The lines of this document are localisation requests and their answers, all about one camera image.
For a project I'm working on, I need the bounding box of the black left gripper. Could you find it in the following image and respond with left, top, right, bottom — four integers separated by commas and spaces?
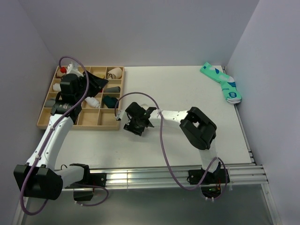
75, 70, 108, 102

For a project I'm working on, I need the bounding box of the white sock with black stripes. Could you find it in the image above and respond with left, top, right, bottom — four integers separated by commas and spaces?
141, 104, 149, 110

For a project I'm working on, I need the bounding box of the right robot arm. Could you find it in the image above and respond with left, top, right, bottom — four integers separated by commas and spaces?
119, 102, 220, 183

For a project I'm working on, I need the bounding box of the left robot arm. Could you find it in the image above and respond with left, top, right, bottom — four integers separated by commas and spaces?
14, 72, 108, 200

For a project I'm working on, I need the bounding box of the beige rolled sock with red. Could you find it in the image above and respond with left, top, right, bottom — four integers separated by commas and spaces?
56, 70, 64, 79

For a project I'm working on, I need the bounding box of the white rolled sock lower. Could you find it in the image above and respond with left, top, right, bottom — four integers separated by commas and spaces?
85, 97, 100, 108

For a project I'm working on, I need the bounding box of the dark teal rolled sock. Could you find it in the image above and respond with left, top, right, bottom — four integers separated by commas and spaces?
103, 95, 118, 109

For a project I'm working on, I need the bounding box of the cream yellow rolled sock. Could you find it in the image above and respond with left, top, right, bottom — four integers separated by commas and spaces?
94, 73, 105, 79

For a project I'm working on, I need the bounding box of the grey green rolled sock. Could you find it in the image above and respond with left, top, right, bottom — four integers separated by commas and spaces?
103, 86, 121, 93

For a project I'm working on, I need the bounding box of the wooden compartment tray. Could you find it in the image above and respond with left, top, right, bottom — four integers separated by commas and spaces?
37, 66, 125, 130

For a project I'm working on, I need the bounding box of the beige white rolled sock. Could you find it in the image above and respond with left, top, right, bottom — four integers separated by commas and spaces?
107, 67, 123, 79

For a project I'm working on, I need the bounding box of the teal patterned sock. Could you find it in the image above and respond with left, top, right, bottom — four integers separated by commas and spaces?
200, 62, 242, 105

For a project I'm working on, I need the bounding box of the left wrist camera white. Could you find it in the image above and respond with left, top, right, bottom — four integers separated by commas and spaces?
59, 62, 83, 77

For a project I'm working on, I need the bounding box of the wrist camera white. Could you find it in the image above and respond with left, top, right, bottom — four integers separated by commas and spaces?
115, 110, 125, 121
59, 62, 83, 77

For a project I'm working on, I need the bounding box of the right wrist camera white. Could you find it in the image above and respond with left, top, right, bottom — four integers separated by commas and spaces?
115, 110, 125, 121

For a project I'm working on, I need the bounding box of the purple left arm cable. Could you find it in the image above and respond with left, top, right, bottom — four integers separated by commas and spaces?
20, 55, 110, 216

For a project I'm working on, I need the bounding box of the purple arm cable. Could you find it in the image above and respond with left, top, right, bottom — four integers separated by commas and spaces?
20, 55, 110, 216
114, 92, 228, 201

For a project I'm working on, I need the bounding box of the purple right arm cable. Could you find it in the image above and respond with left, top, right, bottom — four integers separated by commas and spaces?
114, 92, 228, 201

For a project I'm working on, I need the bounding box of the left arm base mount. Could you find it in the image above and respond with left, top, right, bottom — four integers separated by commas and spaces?
67, 173, 106, 202

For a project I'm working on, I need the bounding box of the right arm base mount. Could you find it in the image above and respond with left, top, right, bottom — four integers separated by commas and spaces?
187, 169, 230, 199

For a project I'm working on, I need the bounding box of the aluminium frame rail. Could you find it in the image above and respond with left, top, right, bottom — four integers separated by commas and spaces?
22, 164, 269, 192

